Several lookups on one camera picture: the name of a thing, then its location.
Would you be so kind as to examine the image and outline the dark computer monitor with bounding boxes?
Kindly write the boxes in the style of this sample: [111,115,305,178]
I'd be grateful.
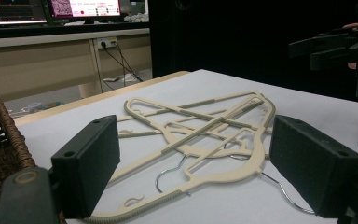
[0,0,48,26]

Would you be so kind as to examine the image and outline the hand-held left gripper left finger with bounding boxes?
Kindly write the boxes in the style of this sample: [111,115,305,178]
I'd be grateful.
[50,114,121,219]

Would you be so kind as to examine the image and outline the bright computer monitor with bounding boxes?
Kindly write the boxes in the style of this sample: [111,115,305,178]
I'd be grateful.
[48,0,123,24]

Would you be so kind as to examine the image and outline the white crumpled object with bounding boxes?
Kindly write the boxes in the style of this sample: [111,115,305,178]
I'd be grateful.
[124,12,149,23]

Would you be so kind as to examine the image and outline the black curtain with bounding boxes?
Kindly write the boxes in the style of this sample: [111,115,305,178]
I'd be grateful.
[148,0,358,105]

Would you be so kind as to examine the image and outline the brown wicker basket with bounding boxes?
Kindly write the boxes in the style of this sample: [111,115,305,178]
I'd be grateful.
[0,76,36,208]

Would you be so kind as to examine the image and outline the black hanging cables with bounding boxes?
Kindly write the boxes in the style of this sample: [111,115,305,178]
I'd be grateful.
[101,41,144,91]

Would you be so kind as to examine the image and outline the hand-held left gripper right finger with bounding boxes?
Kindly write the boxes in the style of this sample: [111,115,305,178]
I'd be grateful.
[269,114,358,218]

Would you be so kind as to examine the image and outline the white paper sheet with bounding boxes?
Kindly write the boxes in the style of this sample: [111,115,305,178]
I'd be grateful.
[15,68,358,224]

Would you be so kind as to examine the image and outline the white power outlet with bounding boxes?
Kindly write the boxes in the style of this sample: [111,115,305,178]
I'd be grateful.
[96,36,118,49]

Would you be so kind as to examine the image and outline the cream plastic clothes hanger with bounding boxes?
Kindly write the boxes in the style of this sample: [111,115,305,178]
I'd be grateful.
[116,91,273,162]
[83,92,316,224]
[110,96,271,194]

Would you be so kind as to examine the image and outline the beige desk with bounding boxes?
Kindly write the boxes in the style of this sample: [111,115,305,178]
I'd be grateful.
[0,27,152,102]

